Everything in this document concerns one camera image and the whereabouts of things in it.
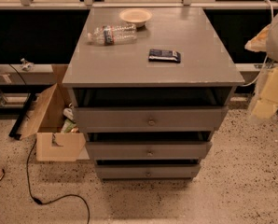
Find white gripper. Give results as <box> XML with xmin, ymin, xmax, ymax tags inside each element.
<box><xmin>244</xmin><ymin>25</ymin><xmax>278</xmax><ymax>119</ymax></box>

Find grey drawer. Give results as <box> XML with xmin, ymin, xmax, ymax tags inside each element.
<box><xmin>74</xmin><ymin>107</ymin><xmax>228</xmax><ymax>133</ymax></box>
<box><xmin>87</xmin><ymin>141</ymin><xmax>212</xmax><ymax>161</ymax></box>
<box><xmin>95</xmin><ymin>164</ymin><xmax>201</xmax><ymax>179</ymax></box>

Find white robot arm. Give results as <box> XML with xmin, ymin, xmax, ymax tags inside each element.
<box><xmin>244</xmin><ymin>13</ymin><xmax>278</xmax><ymax>119</ymax></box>

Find grey top drawer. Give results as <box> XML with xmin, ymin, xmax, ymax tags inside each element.
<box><xmin>74</xmin><ymin>107</ymin><xmax>228</xmax><ymax>133</ymax></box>

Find grey drawer cabinet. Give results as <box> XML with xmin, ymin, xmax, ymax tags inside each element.
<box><xmin>63</xmin><ymin>7</ymin><xmax>243</xmax><ymax>167</ymax></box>

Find grey bottom drawer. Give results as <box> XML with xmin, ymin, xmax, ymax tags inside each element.
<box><xmin>95</xmin><ymin>164</ymin><xmax>201</xmax><ymax>179</ymax></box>

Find open cardboard box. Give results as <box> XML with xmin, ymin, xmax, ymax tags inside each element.
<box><xmin>21</xmin><ymin>65</ymin><xmax>87</xmax><ymax>161</ymax></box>

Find dark blue snack packet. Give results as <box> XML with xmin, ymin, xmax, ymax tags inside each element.
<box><xmin>148</xmin><ymin>49</ymin><xmax>181</xmax><ymax>63</ymax></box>

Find white bowl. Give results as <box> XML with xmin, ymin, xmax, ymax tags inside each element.
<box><xmin>119</xmin><ymin>8</ymin><xmax>152</xmax><ymax>28</ymax></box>

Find clear plastic water bottle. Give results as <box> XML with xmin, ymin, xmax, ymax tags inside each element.
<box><xmin>87</xmin><ymin>23</ymin><xmax>137</xmax><ymax>46</ymax></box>

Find items inside cardboard box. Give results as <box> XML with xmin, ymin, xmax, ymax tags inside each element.
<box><xmin>61</xmin><ymin>105</ymin><xmax>78</xmax><ymax>133</ymax></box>

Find small clear object on ledge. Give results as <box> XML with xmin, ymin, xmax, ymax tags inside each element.
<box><xmin>21</xmin><ymin>58</ymin><xmax>35</xmax><ymax>72</ymax></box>

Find black bar leaning on floor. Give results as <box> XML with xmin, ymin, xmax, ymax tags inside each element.
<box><xmin>8</xmin><ymin>92</ymin><xmax>36</xmax><ymax>140</ymax></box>

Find white hanging cable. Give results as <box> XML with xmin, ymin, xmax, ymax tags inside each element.
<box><xmin>240</xmin><ymin>0</ymin><xmax>275</xmax><ymax>88</ymax></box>

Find black floor cable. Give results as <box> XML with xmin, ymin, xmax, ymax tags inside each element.
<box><xmin>25</xmin><ymin>139</ymin><xmax>91</xmax><ymax>224</ymax></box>

